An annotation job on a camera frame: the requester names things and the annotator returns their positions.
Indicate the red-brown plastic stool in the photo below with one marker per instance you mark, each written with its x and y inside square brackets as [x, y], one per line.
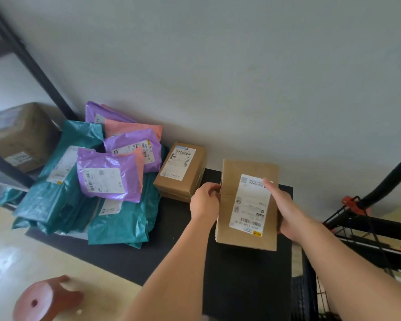
[36, 300]

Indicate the person's right hand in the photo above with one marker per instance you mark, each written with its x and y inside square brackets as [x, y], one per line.
[294, 220]

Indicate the person's left forearm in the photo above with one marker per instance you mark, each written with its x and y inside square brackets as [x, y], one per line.
[167, 280]

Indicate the purple mailer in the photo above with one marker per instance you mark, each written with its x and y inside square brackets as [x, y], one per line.
[133, 183]
[95, 110]
[120, 140]

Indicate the black metal shelf rack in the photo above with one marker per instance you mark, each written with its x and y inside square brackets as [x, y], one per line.
[36, 70]

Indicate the person's right forearm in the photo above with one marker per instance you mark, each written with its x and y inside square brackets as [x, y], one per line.
[361, 280]

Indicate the bulky taped cardboard box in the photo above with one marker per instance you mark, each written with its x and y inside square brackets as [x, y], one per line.
[26, 130]

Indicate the pink mailer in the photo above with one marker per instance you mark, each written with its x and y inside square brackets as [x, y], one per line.
[133, 127]

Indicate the person's left hand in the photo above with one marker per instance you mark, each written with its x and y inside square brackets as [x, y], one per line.
[204, 203]

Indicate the teal package long label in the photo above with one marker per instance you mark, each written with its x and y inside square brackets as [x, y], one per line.
[80, 133]

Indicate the cardboard box long yellow-tag label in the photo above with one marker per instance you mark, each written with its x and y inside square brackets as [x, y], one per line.
[230, 170]

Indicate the small brown cardboard box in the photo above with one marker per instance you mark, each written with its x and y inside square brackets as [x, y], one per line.
[195, 170]

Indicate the plain teal package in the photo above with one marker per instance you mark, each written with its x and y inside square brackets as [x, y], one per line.
[53, 223]

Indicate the black low metal table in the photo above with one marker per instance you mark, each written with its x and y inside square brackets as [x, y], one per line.
[173, 234]

